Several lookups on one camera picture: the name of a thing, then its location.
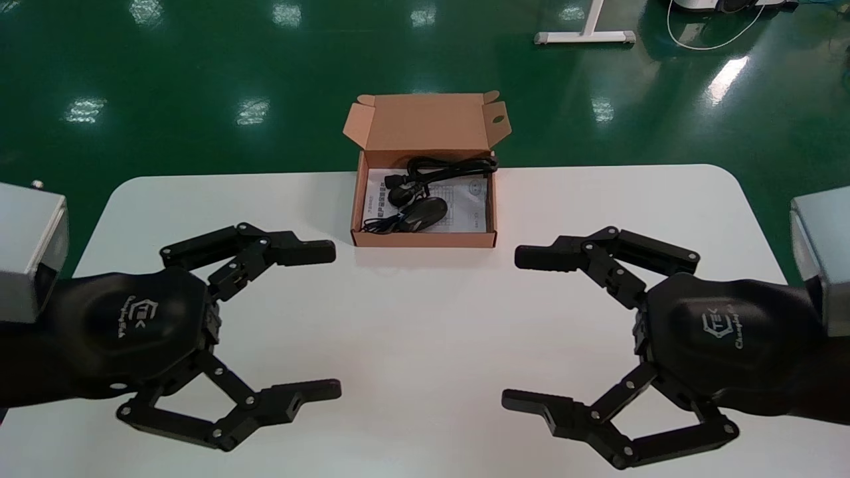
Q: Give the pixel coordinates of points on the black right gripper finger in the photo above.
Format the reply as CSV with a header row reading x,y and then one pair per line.
x,y
551,257

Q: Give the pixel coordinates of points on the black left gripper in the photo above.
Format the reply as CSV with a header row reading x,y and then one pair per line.
x,y
126,325

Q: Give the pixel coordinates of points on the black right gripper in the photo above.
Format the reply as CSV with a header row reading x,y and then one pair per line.
x,y
730,338

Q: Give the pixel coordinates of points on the open brown cardboard box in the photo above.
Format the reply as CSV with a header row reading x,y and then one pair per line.
x,y
425,123

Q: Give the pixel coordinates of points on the white printed manual sheet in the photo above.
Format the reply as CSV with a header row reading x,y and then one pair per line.
x,y
468,212

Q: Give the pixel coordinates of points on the white table leg base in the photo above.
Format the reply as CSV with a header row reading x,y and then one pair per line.
x,y
584,36

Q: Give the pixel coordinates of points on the white and black floor device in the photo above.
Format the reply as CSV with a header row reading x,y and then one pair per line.
x,y
697,4

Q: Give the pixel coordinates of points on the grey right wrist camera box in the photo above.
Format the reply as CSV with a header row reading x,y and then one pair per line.
x,y
827,252

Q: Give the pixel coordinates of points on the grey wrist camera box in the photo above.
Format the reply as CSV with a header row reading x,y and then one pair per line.
x,y
827,252
26,245

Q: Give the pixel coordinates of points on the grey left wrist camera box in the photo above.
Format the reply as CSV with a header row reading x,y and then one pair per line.
x,y
26,245

